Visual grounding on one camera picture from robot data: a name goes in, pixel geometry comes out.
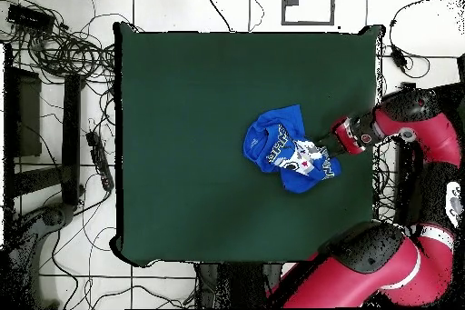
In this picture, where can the blue printed t-shirt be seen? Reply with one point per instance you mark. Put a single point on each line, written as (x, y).
(276, 121)

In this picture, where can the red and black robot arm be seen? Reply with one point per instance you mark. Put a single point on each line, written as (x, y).
(363, 281)

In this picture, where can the black power adapter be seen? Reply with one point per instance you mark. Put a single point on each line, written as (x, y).
(398, 57)

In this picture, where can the dark green table cloth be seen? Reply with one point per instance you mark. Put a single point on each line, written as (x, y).
(181, 106)

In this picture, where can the black power strip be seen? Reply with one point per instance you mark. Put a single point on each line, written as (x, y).
(100, 161)

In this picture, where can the black floor stand base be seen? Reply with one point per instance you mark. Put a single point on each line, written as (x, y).
(54, 215)

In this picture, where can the black electronics box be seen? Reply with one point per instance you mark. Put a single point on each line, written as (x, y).
(31, 17)

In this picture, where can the black metal frame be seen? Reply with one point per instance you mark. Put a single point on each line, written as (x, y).
(462, 70)
(71, 124)

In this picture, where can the grey square floor frame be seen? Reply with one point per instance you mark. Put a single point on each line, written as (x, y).
(332, 1)

